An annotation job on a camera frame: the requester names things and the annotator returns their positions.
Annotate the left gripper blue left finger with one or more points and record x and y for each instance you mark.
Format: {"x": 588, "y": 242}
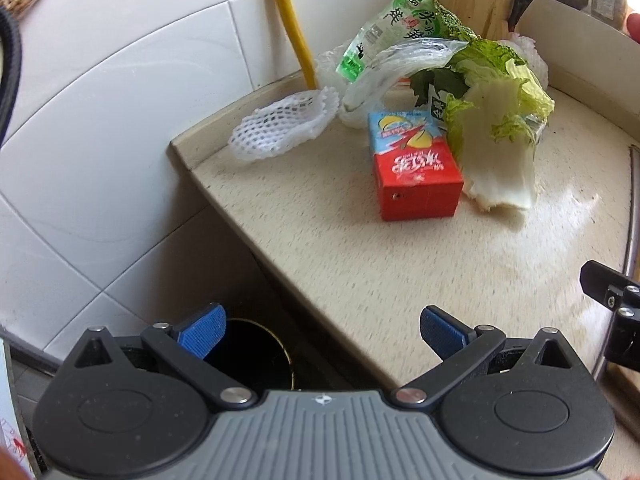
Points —
{"x": 200, "y": 333}

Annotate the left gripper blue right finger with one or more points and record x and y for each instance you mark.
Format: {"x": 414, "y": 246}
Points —
{"x": 443, "y": 333}

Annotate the napa cabbage leaves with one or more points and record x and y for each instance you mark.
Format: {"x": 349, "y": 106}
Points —
{"x": 493, "y": 129}

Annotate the clear plastic bag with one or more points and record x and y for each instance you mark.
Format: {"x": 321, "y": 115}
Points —
{"x": 365, "y": 95}

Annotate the black trash bin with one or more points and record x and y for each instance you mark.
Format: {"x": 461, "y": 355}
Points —
{"x": 254, "y": 356}

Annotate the red blue drink carton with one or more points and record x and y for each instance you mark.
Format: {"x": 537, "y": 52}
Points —
{"x": 415, "y": 173}

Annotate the white foam fruit net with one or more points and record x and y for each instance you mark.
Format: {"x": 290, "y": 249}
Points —
{"x": 277, "y": 128}

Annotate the dark green vegetable leaves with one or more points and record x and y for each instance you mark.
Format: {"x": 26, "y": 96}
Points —
{"x": 442, "y": 79}

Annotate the white foam net behind cabbage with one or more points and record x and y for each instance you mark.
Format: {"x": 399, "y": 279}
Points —
{"x": 526, "y": 47}

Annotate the red round fruit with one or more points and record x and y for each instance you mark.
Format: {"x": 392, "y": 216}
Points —
{"x": 633, "y": 26}

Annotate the glass jar with label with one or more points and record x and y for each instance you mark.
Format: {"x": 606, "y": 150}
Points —
{"x": 611, "y": 12}

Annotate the green bamboo shoot package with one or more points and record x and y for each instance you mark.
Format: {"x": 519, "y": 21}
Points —
{"x": 400, "y": 21}

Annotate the yellow gas pipe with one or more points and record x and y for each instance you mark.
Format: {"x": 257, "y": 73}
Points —
{"x": 297, "y": 41}

